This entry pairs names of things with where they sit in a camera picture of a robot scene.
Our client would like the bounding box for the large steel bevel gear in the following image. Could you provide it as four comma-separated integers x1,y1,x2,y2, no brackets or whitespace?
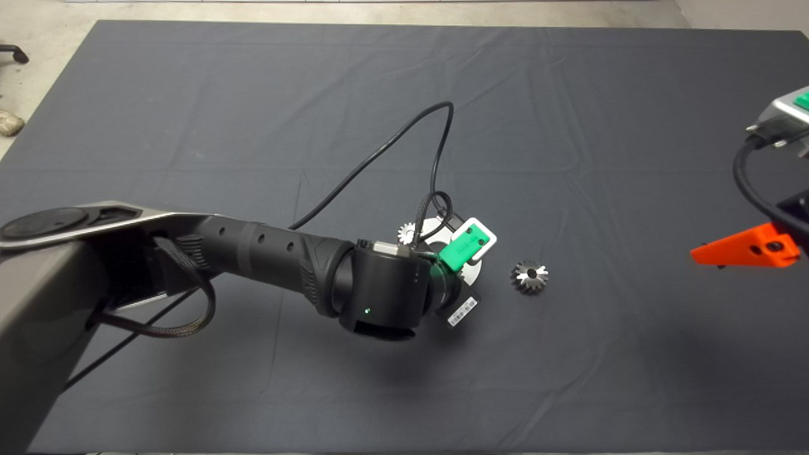
511,259,549,296

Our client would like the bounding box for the left green camera mount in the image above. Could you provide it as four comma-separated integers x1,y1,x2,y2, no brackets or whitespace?
437,226,489,272

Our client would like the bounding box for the left arm braided wrist cable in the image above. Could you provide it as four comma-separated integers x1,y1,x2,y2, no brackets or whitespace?
414,191,456,244

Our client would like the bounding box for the left arm braided shoulder cable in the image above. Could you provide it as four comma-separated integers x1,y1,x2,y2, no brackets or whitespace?
88,237,217,337

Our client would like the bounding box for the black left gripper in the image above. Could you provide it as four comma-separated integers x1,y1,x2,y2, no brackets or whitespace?
436,284,483,330

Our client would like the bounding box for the dark grey table cloth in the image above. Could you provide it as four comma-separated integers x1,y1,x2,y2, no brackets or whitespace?
0,20,809,454

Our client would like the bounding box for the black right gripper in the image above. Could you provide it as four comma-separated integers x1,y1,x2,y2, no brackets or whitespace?
690,191,809,269

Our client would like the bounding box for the left camera black cable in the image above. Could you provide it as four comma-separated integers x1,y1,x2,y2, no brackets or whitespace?
63,101,454,389

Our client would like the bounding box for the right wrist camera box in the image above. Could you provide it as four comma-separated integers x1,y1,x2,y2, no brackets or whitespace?
747,100,809,159

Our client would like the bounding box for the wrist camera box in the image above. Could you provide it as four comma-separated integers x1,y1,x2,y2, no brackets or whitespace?
747,100,809,159
452,218,497,263

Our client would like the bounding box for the right camera black cable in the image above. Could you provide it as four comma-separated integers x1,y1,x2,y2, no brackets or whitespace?
733,126,809,234

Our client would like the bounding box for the camera black cable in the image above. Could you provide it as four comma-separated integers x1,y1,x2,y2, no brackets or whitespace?
733,126,809,234
63,101,454,389

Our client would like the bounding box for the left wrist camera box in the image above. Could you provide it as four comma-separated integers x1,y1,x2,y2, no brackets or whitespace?
452,218,497,263

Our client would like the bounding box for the round metal plate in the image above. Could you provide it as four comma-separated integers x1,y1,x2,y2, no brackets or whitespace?
404,217,482,286

